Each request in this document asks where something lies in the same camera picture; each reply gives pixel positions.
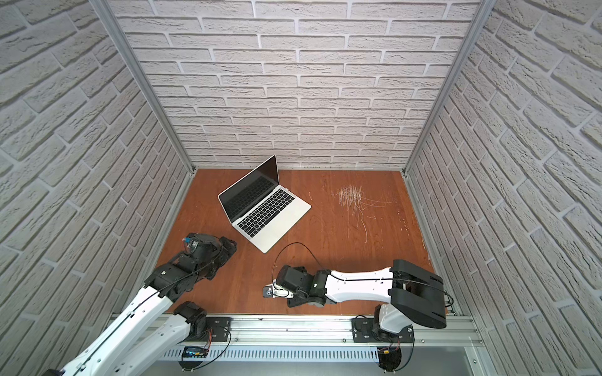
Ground silver laptop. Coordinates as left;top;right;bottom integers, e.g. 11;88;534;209
218;155;311;254

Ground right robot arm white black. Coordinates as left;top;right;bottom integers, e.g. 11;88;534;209
263;259;447;335

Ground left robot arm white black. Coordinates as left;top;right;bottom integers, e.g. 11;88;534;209
44;233;237;375

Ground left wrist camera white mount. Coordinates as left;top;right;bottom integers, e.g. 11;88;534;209
183;238;197;252

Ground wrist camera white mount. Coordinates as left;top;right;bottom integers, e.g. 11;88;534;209
183;238;197;252
263;285;291;299

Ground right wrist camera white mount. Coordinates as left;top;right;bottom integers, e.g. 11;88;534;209
263;285;291;299

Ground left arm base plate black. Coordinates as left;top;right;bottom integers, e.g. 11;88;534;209
185;316;232;342

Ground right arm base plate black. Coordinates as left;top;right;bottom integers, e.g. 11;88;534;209
351;315;415;345

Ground left electronics board with wires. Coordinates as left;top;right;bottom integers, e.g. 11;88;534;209
179;346;209;371

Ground aluminium front rail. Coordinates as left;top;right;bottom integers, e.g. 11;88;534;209
107;313;485;349

